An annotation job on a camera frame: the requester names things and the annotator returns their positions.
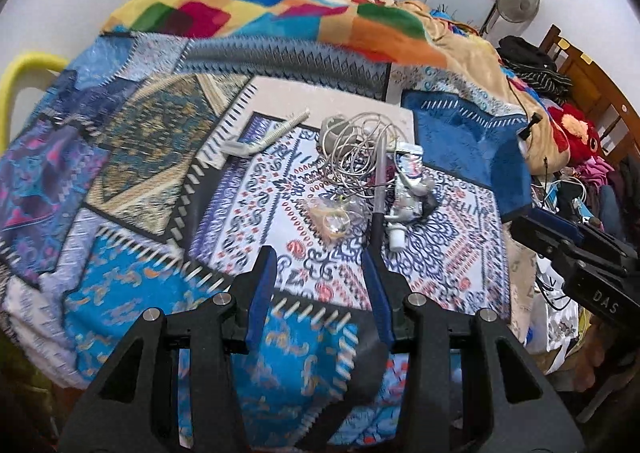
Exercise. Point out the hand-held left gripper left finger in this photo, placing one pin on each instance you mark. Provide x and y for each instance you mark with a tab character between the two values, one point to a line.
262	288

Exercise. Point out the black clothes pile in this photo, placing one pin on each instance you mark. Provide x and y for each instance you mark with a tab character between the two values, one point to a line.
530	58

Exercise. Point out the white comb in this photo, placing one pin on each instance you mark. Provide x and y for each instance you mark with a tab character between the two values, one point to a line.
270	135

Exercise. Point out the multicolour checked blanket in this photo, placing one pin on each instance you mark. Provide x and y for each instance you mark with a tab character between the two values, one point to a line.
280	8

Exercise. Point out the wooden headboard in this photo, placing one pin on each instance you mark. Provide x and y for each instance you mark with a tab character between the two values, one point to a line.
600	83

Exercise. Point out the yellow plastic chair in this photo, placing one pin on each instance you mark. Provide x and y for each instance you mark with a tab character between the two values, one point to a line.
30	64

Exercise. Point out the white toothpaste tube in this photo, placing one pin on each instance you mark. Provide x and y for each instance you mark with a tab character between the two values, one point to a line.
407	168

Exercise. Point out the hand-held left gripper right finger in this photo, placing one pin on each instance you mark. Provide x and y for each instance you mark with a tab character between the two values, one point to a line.
378	303

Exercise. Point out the blue patchwork blanket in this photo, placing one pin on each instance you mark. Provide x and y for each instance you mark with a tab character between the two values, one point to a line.
150	158

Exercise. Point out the white tape roll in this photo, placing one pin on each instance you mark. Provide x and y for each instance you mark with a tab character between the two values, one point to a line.
334	130

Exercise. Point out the beige blanket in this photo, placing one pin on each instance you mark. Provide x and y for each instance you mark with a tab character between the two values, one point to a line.
475	53

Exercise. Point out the red plush toy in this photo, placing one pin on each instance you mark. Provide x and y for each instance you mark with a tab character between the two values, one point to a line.
575	130

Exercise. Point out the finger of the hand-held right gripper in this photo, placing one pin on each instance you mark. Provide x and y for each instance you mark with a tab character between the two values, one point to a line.
602	240
550	228

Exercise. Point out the white black printed cloth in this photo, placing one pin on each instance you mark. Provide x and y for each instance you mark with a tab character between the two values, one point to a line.
560	328

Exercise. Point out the black clear pen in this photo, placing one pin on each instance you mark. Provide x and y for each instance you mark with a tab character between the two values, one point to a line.
375	225

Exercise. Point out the pink cloth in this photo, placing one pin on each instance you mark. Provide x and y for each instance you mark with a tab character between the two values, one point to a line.
597	172

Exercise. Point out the clear plastic bag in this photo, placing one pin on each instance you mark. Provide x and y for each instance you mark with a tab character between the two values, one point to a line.
332	222

